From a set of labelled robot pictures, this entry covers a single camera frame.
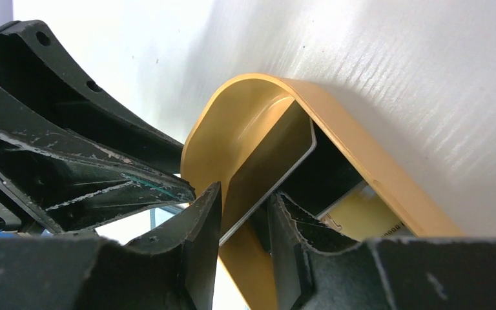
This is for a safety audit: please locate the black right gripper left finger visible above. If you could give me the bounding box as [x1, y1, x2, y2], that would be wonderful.
[0, 182, 222, 309]

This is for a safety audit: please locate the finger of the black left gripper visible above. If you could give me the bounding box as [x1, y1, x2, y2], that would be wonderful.
[0, 20, 183, 174]
[0, 87, 195, 234]

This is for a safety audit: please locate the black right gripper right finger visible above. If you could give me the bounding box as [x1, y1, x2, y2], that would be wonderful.
[268, 192, 496, 309]

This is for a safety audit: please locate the yellow oval card tray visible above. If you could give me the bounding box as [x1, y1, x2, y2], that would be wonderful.
[181, 73, 463, 309]

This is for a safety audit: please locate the dark grey credit card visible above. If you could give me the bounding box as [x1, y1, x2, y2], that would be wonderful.
[219, 102, 316, 245]

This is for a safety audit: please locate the gold credit card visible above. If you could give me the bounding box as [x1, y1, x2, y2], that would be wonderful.
[318, 181, 413, 241]

